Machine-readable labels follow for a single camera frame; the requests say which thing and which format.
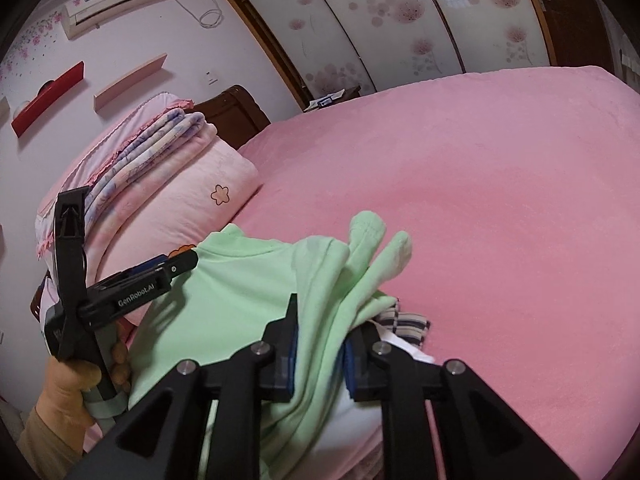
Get stack of folded clothes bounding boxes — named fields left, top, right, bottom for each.
left=280, top=305, right=436, bottom=480

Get pink plush bed blanket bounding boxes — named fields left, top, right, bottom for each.
left=235, top=64, right=640, bottom=480

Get brown wooden door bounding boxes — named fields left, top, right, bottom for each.
left=515, top=0, right=621, bottom=73

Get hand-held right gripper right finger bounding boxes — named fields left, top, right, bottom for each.
left=342, top=321, right=576, bottom=480

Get floral sliding-door wardrobe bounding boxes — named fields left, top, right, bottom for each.
left=200, top=0, right=558, bottom=111

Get person's left hand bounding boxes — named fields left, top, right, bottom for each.
left=35, top=327, right=132, bottom=431

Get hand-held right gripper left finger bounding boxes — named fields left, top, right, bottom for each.
left=70, top=294, right=301, bottom=480

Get pink flower-print folded blanket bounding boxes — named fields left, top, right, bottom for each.
left=82, top=137, right=262, bottom=331

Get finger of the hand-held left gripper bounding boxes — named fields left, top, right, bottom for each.
left=150, top=249, right=200, bottom=286
left=122, top=256, right=168, bottom=283

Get white wall air conditioner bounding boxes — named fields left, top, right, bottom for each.
left=62, top=0, right=180, bottom=40

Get pink wall shelf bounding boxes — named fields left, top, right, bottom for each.
left=93, top=52, right=168, bottom=115

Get person's left forearm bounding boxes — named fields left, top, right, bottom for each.
left=15, top=405, right=93, bottom=480

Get small white blue box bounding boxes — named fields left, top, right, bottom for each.
left=307, top=91, right=346, bottom=108

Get pink flower wall stickers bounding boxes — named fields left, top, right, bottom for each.
left=0, top=15, right=66, bottom=83

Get dark wooden headboard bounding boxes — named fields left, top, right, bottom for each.
left=192, top=85, right=272, bottom=153

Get red wall shelf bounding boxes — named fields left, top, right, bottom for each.
left=11, top=61, right=86, bottom=138

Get pink frilled quilt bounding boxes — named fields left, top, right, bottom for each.
left=36, top=92, right=196, bottom=261

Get light green t-shirt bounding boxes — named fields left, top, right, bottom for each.
left=127, top=210, right=413, bottom=480

